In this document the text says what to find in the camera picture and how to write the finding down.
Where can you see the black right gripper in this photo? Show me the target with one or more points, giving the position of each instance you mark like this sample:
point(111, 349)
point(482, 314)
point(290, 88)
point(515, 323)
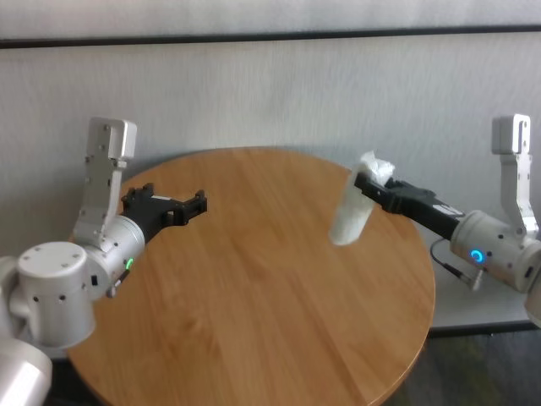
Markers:
point(418, 205)

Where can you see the black wall rail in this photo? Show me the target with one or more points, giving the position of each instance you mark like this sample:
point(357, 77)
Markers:
point(270, 35)

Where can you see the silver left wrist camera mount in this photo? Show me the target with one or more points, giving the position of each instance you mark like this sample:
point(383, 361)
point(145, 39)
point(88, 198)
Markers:
point(103, 169)

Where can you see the white plastic-wrapped sandbag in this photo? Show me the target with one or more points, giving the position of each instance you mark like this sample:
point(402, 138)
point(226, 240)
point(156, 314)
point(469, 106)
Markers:
point(351, 215)

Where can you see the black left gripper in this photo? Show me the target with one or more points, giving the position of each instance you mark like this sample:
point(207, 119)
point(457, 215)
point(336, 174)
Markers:
point(152, 215)

